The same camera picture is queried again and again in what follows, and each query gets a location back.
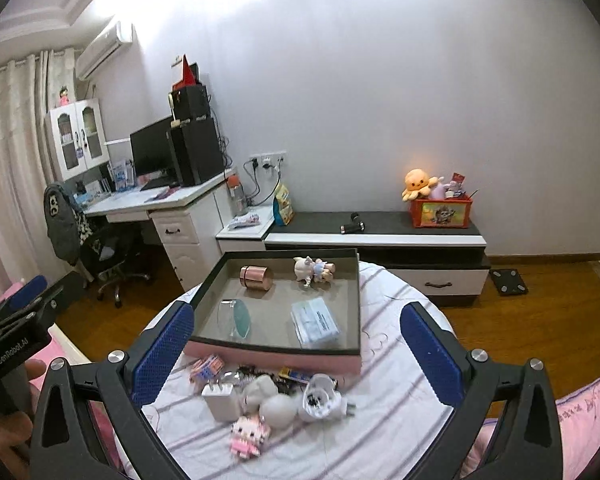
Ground pink storage tray box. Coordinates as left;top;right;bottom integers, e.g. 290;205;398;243
182;248;363;377

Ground white glass door cabinet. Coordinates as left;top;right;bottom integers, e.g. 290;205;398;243
44;98;108;183

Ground red paper bag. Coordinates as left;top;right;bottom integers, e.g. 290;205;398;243
172;53;199;87

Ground pig figurine toy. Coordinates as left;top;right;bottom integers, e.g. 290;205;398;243
293;255;337;287

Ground black bathroom scale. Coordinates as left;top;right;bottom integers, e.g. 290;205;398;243
488;268;530;296

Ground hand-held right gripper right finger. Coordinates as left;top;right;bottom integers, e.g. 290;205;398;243
399;301;566;480

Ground blue white box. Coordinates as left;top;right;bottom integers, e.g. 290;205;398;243
107;158;134;194

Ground clear water bottle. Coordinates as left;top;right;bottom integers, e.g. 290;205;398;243
228;173;249;216

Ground black office chair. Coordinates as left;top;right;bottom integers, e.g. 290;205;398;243
77;219;154;309

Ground beige curtain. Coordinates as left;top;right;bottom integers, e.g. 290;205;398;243
0;47;81;301

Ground black white tv stand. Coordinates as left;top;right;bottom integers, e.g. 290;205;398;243
215;204;492;309

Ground pink block doll figure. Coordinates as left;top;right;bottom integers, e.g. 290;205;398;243
231;415;271;459

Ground person's left hand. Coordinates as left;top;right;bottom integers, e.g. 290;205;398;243
0;360;48;468

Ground black computer tower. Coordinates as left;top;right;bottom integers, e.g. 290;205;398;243
168;117;226;187

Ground rose gold cylinder jar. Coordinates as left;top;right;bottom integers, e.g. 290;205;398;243
239;264;275;292

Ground black power cables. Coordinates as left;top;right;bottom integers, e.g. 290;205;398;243
242;159;284;207

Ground red printed toy box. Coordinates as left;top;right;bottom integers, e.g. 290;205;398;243
410;195;474;230

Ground purple plush toy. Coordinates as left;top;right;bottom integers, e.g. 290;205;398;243
429;179;456;201

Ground white desk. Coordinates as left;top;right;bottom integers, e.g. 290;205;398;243
82;167;236;294

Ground black speaker box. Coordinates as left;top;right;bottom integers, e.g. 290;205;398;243
168;83;212;124

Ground white air conditioner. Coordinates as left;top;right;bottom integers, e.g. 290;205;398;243
75;21;134;81

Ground pink striped small packet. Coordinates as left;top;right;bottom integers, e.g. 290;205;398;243
189;354;225;386

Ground orange octopus plush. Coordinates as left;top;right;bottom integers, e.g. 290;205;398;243
401;168;445;203

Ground white charger adapter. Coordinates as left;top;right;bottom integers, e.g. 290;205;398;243
201;382;246;421

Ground pink embroidered blanket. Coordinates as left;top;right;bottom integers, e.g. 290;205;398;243
455;362;600;480

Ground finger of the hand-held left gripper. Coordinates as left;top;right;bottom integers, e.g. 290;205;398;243
0;274;48;321

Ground white animal figurine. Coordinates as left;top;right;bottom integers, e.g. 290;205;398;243
242;374;301;429

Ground round clear mirror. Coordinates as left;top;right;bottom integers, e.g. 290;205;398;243
219;298;254;342

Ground yellow blue snack bag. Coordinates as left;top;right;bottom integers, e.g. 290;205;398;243
272;183;296;226

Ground small printed packet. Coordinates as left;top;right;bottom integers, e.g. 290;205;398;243
227;213;261;231

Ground white wall socket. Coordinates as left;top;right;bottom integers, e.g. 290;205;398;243
248;149;287;171

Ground grey jacket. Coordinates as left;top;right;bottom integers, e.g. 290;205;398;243
43;182;89;266

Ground black computer monitor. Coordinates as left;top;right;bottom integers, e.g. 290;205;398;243
129;116;179;191

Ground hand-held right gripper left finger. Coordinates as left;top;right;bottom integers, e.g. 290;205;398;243
30;301;196;480

